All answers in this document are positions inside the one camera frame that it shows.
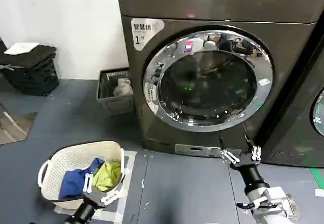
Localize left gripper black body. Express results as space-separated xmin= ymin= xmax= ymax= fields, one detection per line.
xmin=72 ymin=190 xmax=107 ymax=221

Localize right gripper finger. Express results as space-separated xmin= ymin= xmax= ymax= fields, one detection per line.
xmin=244 ymin=133 xmax=262 ymax=162
xmin=219 ymin=136 xmax=240 ymax=163

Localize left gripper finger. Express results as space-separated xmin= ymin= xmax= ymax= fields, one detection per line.
xmin=100 ymin=175 xmax=126 ymax=205
xmin=83 ymin=161 xmax=102 ymax=193

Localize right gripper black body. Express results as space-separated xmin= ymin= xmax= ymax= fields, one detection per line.
xmin=228 ymin=155 xmax=270 ymax=192

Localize blue garment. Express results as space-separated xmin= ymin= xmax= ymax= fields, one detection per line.
xmin=58 ymin=158 xmax=106 ymax=200

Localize yellow-green garment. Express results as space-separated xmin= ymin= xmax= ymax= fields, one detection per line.
xmin=92 ymin=161 xmax=123 ymax=192

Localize white perforated laundry basket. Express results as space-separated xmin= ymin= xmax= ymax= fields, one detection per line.
xmin=37 ymin=140 xmax=127 ymax=210

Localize dark grey dryer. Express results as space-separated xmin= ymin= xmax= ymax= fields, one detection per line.
xmin=260 ymin=19 xmax=324 ymax=169

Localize round chrome glass dryer door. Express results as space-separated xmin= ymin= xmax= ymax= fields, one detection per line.
xmin=142 ymin=24 xmax=275 ymax=133

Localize chrome-rimmed dryer door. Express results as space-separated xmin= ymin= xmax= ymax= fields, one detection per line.
xmin=311 ymin=88 xmax=324 ymax=137

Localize grey front-loading dryer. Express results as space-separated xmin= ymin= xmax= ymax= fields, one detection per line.
xmin=115 ymin=0 xmax=324 ymax=160

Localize grey plastic basket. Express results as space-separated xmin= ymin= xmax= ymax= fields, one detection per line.
xmin=96 ymin=67 xmax=135 ymax=116

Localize pale crumpled cloth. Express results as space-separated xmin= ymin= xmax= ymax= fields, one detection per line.
xmin=113 ymin=78 xmax=134 ymax=97

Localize black stacked crates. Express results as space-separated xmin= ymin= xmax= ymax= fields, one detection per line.
xmin=0 ymin=46 xmax=60 ymax=96

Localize white dryer label sticker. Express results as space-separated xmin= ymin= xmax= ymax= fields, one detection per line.
xmin=131 ymin=18 xmax=165 ymax=52

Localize white flat board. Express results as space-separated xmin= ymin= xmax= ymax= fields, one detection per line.
xmin=4 ymin=42 xmax=41 ymax=56

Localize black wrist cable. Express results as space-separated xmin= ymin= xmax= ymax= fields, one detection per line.
xmin=236 ymin=201 xmax=257 ymax=210

